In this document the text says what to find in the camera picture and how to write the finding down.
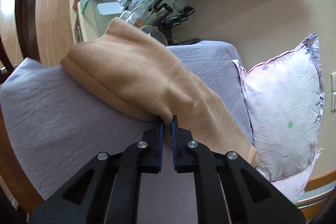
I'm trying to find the lavender bed sheet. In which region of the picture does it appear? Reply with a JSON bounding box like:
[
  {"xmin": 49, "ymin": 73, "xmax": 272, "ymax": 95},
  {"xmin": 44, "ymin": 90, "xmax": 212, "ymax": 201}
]
[{"xmin": 1, "ymin": 41, "xmax": 253, "ymax": 223}]

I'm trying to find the white phone stand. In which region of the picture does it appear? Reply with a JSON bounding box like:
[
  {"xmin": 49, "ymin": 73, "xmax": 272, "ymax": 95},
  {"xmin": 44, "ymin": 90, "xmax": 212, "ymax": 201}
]
[{"xmin": 97, "ymin": 0, "xmax": 127, "ymax": 15}]

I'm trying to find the white floral pillow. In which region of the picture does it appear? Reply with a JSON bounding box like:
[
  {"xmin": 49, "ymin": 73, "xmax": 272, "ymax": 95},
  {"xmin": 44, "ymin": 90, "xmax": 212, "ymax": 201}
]
[{"xmin": 232, "ymin": 32, "xmax": 325, "ymax": 181}]

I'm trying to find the tan fleece garment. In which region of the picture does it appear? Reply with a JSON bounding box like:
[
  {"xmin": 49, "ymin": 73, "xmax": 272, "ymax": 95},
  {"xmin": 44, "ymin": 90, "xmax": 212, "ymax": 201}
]
[{"xmin": 61, "ymin": 18, "xmax": 260, "ymax": 166}]

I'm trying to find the pink floral pillow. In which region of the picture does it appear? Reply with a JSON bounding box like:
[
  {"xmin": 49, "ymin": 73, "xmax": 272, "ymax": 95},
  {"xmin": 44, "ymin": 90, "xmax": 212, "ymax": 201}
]
[{"xmin": 270, "ymin": 149, "xmax": 322, "ymax": 203}]

